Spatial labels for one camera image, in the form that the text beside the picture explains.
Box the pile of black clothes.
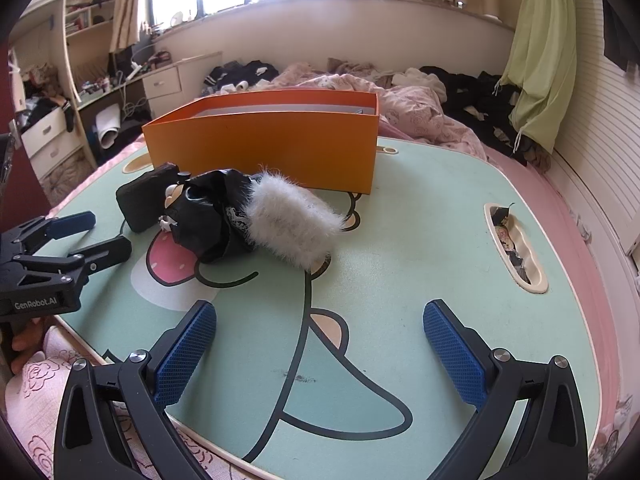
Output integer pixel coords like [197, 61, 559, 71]
[420, 65, 531, 166]

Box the orange cardboard box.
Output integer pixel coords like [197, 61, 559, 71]
[142, 88, 381, 195]

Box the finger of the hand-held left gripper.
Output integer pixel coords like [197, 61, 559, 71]
[12, 236, 133, 286]
[0, 211, 97, 261]

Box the pile of dark clothes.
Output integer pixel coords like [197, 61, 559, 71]
[201, 60, 281, 93]

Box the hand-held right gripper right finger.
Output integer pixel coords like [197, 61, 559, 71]
[422, 299, 590, 480]

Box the cream wall bookshelf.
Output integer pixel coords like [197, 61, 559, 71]
[62, 0, 118, 41]

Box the white drawer cabinet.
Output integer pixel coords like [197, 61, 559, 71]
[20, 105, 86, 181]

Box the pink floral quilt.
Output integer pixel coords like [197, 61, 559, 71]
[272, 57, 488, 161]

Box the dark red board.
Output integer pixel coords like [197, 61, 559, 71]
[0, 42, 53, 231]

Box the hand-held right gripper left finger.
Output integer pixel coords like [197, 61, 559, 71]
[54, 300, 218, 480]

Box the cartoon mouse figure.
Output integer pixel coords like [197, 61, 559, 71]
[161, 182, 191, 228]

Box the black hanging garment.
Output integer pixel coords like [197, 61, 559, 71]
[602, 0, 640, 73]

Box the white rolled sheet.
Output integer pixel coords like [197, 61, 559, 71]
[95, 105, 123, 151]

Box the green hanging cloth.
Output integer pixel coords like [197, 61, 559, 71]
[500, 0, 578, 153]

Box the black textured pouch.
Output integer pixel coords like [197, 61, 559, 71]
[116, 162, 181, 233]

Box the cream desk with drawers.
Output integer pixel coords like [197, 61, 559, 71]
[75, 51, 223, 161]

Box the person's left hand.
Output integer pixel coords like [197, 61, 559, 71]
[11, 321, 50, 376]

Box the pink rose embossed blanket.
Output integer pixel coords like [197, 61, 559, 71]
[0, 325, 231, 480]

